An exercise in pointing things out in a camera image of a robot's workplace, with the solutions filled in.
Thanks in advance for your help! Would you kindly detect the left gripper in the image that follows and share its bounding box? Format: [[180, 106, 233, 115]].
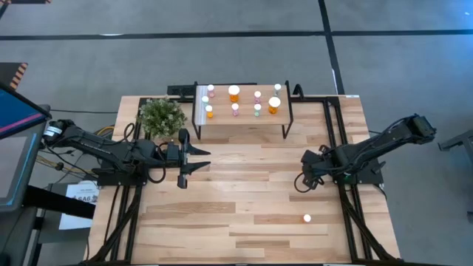
[[164, 128, 212, 189]]

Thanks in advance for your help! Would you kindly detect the large orange pill bottle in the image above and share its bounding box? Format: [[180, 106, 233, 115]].
[[268, 96, 282, 115], [227, 84, 241, 103]]

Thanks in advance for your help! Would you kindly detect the potted green plant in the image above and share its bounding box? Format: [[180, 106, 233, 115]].
[[136, 96, 188, 140]]

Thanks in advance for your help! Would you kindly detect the black power strip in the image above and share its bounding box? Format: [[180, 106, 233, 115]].
[[166, 83, 197, 98]]

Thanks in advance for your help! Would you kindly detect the white paper label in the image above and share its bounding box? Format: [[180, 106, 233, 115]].
[[58, 180, 101, 231]]

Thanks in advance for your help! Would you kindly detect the black base beam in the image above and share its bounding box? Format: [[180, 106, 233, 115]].
[[21, 184, 96, 219]]

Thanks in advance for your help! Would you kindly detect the grey metal furniture leg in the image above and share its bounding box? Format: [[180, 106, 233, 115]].
[[438, 128, 473, 163]]

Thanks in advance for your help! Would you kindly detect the grey console stand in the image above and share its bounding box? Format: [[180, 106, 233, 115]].
[[0, 121, 49, 214]]

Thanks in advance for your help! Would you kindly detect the tilted blue monitor screen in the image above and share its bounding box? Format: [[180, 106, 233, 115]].
[[0, 83, 52, 141]]

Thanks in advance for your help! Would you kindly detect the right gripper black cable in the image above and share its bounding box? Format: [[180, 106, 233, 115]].
[[293, 171, 326, 194]]

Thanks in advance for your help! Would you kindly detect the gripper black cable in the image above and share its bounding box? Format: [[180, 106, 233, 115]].
[[146, 162, 168, 185], [293, 171, 326, 194]]

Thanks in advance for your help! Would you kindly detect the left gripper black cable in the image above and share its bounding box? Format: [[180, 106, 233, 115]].
[[146, 162, 168, 185]]

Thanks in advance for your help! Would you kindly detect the wooden shelf black frame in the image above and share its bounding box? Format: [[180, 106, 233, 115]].
[[191, 80, 295, 140]]

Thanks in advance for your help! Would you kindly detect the black aluminium rig frame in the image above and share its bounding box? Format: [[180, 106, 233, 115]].
[[84, 95, 402, 266]]

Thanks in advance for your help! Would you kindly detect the yellow black cable bundle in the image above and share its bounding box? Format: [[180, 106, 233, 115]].
[[35, 153, 99, 177]]

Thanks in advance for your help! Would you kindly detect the thin black floor cable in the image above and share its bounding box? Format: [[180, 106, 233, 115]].
[[47, 107, 119, 115]]

